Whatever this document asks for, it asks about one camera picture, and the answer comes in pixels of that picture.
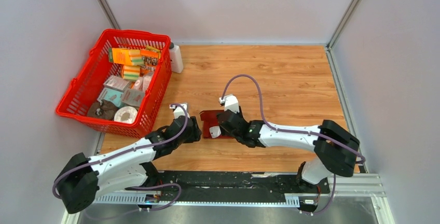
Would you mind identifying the small white paper piece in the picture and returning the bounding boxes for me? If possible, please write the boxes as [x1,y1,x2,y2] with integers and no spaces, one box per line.
[209,125,222,138]

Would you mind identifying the red paper box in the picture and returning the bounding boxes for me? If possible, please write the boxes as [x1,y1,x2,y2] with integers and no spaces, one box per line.
[200,110,233,139]

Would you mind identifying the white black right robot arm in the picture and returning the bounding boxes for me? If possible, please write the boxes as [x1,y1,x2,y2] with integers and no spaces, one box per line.
[216,110,360,192]

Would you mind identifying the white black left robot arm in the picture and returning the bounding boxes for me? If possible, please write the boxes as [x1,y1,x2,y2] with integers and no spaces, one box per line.
[56,116,202,214]

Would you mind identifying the pink white box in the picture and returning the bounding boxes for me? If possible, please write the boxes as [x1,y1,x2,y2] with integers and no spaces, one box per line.
[103,75,132,92]

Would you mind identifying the orange green box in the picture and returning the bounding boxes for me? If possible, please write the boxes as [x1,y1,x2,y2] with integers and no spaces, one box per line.
[108,48,144,66]

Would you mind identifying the white tape roll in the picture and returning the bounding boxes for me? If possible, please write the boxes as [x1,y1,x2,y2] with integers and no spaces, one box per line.
[114,106,138,124]

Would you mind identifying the pink grey packet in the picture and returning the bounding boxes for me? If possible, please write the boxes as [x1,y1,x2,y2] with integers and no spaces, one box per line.
[121,89,145,107]

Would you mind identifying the white plastic bottle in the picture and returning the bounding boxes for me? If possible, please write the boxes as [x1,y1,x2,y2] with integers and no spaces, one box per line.
[169,42,184,74]

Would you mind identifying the teal white packet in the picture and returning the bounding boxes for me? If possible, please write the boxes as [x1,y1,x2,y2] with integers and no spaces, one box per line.
[97,87,123,108]

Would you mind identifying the orange snack packet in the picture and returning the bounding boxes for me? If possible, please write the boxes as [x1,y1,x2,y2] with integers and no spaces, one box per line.
[140,46,161,75]

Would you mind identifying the yellow green sponge pack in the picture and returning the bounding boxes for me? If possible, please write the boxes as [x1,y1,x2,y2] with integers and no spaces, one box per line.
[121,65,141,81]

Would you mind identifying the brown bag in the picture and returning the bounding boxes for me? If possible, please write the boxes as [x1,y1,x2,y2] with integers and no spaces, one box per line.
[87,100,119,120]

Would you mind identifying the red plastic basket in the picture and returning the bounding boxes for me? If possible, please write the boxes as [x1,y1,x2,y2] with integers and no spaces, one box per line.
[56,29,172,138]

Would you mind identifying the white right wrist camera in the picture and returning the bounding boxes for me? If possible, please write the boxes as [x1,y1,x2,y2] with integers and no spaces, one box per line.
[218,94,240,114]

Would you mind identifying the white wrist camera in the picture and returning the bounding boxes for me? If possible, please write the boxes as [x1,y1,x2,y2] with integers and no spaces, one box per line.
[218,94,240,114]
[169,103,190,119]

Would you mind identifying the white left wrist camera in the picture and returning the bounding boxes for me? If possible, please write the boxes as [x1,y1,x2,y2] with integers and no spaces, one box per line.
[169,103,190,119]

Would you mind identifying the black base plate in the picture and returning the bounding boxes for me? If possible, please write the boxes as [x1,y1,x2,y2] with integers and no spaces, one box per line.
[124,170,331,203]

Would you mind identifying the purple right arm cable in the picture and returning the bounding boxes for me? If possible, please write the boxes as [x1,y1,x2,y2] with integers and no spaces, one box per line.
[222,74,366,215]

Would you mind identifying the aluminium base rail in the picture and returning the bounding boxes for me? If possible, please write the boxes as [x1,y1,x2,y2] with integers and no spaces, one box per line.
[60,169,396,224]

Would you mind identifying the left aluminium frame post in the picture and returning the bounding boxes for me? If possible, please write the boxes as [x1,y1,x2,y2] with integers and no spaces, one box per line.
[97,0,121,30]

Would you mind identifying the aluminium frame post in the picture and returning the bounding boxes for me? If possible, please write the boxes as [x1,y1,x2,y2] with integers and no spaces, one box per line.
[97,0,121,30]
[326,0,361,50]

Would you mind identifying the right aluminium frame post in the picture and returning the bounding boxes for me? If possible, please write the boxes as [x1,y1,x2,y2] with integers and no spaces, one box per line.
[326,0,361,50]

